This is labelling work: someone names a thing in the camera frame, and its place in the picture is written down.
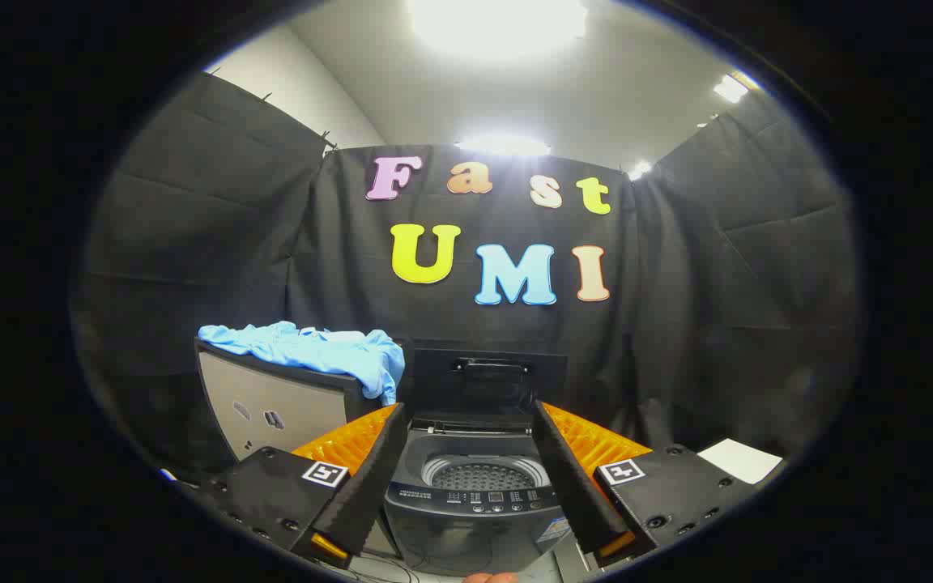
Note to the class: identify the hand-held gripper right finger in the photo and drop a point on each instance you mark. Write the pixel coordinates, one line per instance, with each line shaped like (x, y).
(572, 486)

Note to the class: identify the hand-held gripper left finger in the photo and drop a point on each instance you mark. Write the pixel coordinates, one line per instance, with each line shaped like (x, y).
(365, 486)

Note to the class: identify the grey washing machine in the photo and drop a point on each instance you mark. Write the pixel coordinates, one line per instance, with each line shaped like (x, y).
(466, 530)

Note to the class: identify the light blue polo shirt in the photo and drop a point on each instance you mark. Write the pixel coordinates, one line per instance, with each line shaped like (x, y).
(313, 350)

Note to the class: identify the grey box cabinet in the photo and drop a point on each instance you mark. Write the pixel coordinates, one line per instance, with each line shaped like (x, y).
(272, 405)

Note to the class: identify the white paper sheet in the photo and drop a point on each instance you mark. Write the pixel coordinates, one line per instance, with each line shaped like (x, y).
(740, 460)

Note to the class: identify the black backdrop cloth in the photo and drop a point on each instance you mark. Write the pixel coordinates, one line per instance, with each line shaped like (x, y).
(677, 324)

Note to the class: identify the ceiling light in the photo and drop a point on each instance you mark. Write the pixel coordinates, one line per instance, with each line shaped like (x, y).
(639, 170)
(730, 87)
(505, 146)

